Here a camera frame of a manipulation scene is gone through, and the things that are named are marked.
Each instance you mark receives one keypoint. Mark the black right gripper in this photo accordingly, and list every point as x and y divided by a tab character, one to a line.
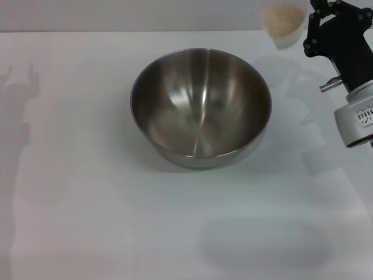
349	43

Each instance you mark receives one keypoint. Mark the white rice grains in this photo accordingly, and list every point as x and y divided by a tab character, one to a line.
282	17

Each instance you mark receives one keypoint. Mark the clear plastic measuring cup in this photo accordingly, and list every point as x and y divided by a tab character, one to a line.
287	42

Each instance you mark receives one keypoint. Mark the stainless steel mixing bowl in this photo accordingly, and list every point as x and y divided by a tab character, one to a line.
201	108

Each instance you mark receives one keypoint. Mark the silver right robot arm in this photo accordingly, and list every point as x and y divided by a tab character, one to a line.
355	119

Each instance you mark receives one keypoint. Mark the silver right wrist connector plug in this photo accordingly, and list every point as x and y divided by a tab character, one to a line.
329	85

